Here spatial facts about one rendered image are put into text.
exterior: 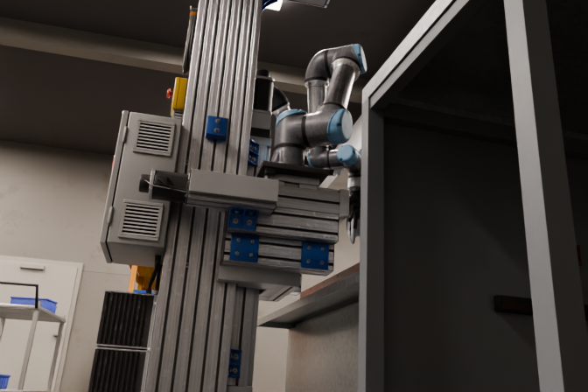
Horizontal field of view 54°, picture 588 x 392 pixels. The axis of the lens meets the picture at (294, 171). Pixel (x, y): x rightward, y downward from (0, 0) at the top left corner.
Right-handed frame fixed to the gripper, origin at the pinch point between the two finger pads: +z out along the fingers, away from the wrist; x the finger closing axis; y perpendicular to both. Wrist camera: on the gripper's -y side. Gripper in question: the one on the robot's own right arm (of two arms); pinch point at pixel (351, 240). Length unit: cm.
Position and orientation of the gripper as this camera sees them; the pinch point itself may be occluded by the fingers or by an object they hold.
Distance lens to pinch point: 219.6
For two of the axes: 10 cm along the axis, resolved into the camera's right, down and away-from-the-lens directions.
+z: -0.6, 9.3, -3.7
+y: 9.6, 1.5, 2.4
